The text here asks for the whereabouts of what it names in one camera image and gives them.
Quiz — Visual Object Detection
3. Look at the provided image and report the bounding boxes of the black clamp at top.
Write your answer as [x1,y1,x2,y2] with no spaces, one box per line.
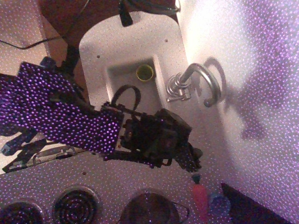
[118,0,133,27]

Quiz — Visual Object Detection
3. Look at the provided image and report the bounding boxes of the silver oven door handle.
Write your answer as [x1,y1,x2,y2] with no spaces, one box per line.
[32,146,77,166]

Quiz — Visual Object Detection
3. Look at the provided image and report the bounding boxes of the silver faucet base with handle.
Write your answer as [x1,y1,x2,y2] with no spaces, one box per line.
[166,73,191,103]

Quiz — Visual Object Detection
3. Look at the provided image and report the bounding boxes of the middle black stove burner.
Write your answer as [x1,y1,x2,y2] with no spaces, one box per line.
[51,185,103,224]

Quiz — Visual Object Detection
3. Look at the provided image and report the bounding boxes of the orange toy carrot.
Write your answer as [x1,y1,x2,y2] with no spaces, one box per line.
[192,174,208,224]

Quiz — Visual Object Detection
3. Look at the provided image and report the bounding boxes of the black pot with lid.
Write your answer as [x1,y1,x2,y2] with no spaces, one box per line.
[117,192,190,224]

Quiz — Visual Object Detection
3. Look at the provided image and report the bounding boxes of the blue round toy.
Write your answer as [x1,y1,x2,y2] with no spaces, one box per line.
[208,193,231,217]

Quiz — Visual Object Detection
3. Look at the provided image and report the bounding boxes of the silver curved faucet spout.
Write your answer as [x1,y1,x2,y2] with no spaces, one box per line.
[179,63,221,107]

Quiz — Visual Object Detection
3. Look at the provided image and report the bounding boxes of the white toy sink basin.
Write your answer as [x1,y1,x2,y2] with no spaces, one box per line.
[103,57,171,115]

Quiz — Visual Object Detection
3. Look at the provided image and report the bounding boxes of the black cable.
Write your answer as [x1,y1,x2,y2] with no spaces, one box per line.
[0,0,91,50]

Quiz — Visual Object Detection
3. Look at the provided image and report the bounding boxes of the dark board bottom right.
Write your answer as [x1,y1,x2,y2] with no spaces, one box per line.
[221,183,291,224]

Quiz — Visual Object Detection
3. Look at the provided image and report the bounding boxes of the yellow green cup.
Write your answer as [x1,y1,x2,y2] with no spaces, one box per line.
[136,64,155,82]

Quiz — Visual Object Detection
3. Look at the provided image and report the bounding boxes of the black stove burner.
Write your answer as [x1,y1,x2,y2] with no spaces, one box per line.
[0,198,45,224]
[51,185,103,224]

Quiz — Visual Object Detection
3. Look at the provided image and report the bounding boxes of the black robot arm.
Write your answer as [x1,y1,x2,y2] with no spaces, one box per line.
[0,57,203,173]

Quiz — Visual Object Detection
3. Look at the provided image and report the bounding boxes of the left black stove burner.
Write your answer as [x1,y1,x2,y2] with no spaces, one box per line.
[0,198,45,224]

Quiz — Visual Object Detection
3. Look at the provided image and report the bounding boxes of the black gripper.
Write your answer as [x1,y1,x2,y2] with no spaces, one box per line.
[120,108,203,173]

